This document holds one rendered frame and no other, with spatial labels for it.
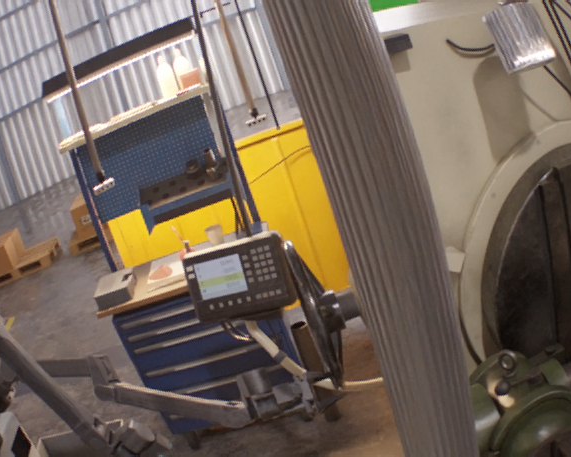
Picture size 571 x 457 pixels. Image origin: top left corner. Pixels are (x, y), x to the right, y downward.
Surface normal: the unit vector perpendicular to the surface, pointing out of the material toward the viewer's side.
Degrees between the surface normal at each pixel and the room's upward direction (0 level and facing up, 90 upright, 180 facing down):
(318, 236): 90
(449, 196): 90
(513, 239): 90
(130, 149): 90
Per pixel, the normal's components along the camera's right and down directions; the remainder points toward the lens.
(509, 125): 0.17, 0.28
